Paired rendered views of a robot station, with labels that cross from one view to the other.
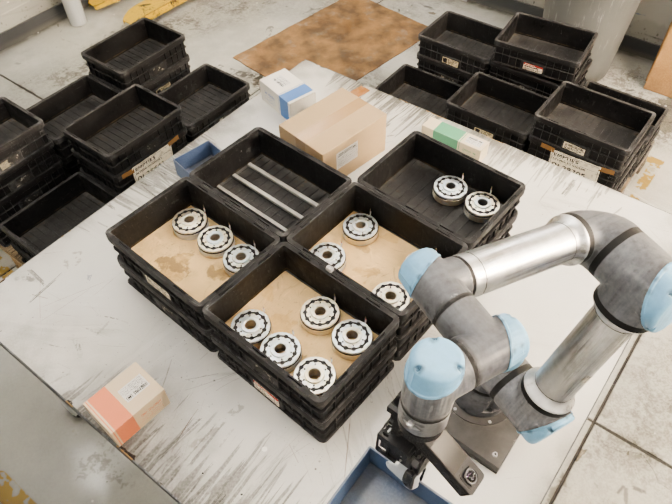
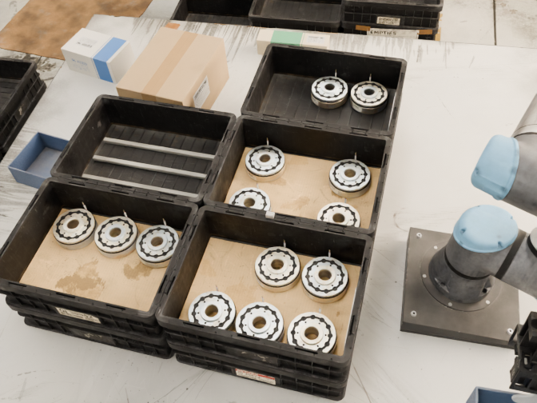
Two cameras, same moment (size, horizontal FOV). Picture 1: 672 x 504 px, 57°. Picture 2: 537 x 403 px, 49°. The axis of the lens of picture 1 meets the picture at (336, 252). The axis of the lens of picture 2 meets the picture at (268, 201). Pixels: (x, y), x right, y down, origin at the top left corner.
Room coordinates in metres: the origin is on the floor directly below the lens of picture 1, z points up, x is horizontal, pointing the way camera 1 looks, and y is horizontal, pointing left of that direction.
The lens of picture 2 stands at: (0.29, 0.32, 2.00)
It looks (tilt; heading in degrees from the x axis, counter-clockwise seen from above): 53 degrees down; 337
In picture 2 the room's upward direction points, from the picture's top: 6 degrees counter-clockwise
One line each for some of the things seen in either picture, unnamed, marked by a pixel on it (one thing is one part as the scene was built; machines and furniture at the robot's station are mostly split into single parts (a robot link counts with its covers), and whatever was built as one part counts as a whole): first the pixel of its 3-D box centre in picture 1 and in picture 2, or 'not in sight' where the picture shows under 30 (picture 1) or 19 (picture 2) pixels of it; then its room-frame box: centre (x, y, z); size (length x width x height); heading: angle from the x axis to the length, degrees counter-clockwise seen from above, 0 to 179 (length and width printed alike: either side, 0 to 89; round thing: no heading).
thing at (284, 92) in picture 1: (287, 95); (99, 55); (2.02, 0.16, 0.75); 0.20 x 0.12 x 0.09; 37
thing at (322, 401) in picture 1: (300, 316); (267, 279); (0.87, 0.09, 0.92); 0.40 x 0.30 x 0.02; 48
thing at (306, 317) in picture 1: (320, 312); (277, 265); (0.92, 0.05, 0.86); 0.10 x 0.10 x 0.01
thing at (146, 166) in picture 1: (155, 168); not in sight; (2.00, 0.75, 0.41); 0.31 x 0.02 x 0.16; 141
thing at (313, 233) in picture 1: (375, 257); (300, 185); (1.09, -0.11, 0.87); 0.40 x 0.30 x 0.11; 48
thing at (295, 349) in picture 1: (280, 349); (259, 324); (0.81, 0.15, 0.86); 0.10 x 0.10 x 0.01
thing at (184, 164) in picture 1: (209, 170); (54, 164); (1.61, 0.43, 0.74); 0.20 x 0.15 x 0.07; 41
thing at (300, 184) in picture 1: (271, 192); (150, 160); (1.36, 0.19, 0.87); 0.40 x 0.30 x 0.11; 48
